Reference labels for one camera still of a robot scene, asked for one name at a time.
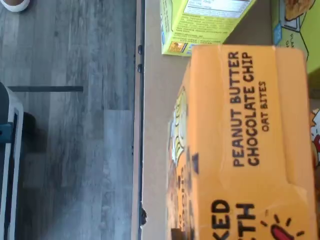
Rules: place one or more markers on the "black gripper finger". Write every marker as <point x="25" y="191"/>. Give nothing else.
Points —
<point x="180" y="235"/>

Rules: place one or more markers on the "orange peanut butter oat box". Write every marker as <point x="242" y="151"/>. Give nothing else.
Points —
<point x="250" y="125"/>

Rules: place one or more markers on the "grey mobile robot base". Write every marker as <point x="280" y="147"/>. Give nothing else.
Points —
<point x="15" y="175"/>

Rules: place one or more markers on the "orange oat bites box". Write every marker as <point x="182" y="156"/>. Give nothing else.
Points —
<point x="316" y="140"/>

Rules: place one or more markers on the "green apple pie oat box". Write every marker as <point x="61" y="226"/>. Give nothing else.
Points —
<point x="310" y="37"/>
<point x="200" y="30"/>

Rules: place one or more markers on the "black floor tape strip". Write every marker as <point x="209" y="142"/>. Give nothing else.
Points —
<point x="45" y="88"/>

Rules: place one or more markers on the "teal metal bracket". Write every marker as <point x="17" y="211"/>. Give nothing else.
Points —
<point x="5" y="133"/>

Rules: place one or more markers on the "black metal shelf rail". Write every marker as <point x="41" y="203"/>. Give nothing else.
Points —
<point x="142" y="25"/>

